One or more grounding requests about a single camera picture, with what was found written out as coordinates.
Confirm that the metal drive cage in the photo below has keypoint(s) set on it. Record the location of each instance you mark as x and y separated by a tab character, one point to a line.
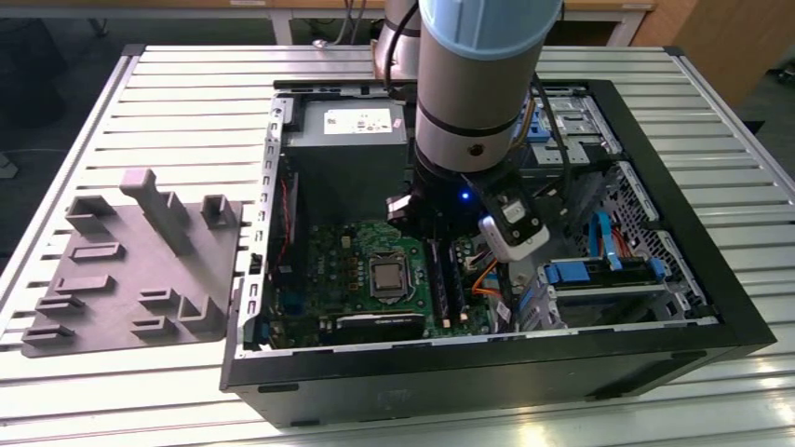
583	153

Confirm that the blue drive carrier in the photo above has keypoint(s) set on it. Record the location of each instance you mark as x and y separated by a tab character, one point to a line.
540	132

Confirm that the black camera bracket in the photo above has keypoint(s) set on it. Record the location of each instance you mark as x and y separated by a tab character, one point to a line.
503	191

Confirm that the CPU socket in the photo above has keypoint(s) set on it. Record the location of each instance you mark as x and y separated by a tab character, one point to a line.
388	296

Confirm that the hard disk in blue carrier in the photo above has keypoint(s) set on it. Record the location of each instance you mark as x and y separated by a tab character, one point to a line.
568	272

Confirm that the silver CPU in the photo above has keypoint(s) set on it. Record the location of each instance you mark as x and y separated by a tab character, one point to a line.
388	278

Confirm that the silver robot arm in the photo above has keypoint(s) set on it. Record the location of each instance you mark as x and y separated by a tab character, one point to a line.
472	93

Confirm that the grey power supply unit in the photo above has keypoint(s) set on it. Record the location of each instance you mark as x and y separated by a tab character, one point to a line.
335	177

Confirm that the black graphics card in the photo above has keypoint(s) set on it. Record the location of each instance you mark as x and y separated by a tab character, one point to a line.
379	328

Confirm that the metal disk bay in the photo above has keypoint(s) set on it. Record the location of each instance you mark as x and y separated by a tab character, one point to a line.
615	289

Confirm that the wooden cabinet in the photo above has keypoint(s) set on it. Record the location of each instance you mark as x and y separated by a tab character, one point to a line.
732	46

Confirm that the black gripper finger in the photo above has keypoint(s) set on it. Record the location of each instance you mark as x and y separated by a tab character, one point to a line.
397	209

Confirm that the wooden top desk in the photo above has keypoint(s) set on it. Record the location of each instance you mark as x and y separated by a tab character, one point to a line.
589	6

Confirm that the black PC case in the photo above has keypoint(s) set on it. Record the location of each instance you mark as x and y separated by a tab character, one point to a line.
435	386

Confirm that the green motherboard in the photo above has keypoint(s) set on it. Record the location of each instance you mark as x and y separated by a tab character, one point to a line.
329	261

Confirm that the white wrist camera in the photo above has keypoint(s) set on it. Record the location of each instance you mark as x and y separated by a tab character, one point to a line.
515	247

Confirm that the black RAM slot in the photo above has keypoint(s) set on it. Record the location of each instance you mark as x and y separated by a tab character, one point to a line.
445	323

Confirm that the grey parts rack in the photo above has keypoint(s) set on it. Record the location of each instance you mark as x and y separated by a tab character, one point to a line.
143	279

